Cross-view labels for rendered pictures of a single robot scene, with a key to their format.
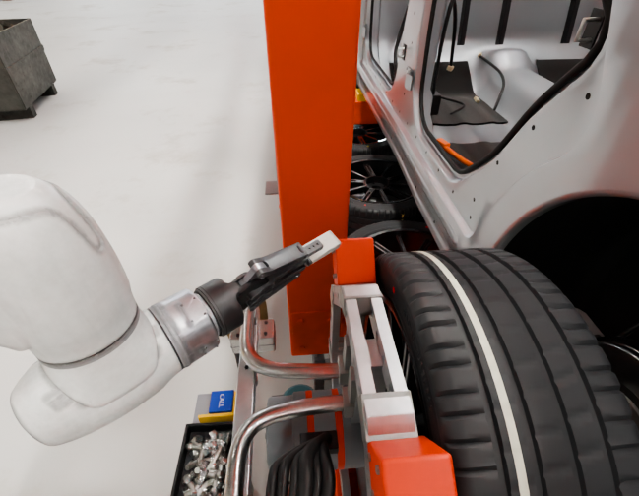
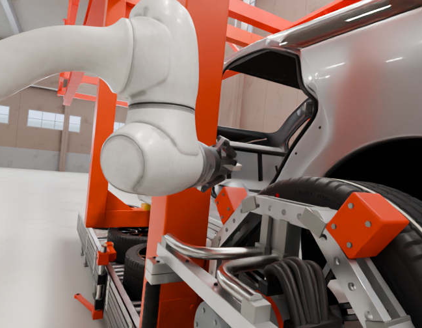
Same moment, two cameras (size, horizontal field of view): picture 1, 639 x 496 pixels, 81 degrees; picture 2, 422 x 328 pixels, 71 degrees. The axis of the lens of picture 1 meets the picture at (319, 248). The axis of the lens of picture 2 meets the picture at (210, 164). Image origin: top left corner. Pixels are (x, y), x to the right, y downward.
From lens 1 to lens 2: 56 cm
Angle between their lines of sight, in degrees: 46
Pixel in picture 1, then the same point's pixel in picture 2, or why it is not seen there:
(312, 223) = (188, 203)
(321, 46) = (204, 90)
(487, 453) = not seen: hidden behind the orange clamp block
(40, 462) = not seen: outside the picture
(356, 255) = (238, 195)
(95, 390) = (182, 135)
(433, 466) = (376, 196)
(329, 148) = not seen: hidden behind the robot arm
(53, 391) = (155, 128)
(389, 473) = (360, 196)
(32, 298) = (187, 43)
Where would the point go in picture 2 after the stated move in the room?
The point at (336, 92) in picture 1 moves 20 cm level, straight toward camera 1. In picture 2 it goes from (209, 114) to (235, 105)
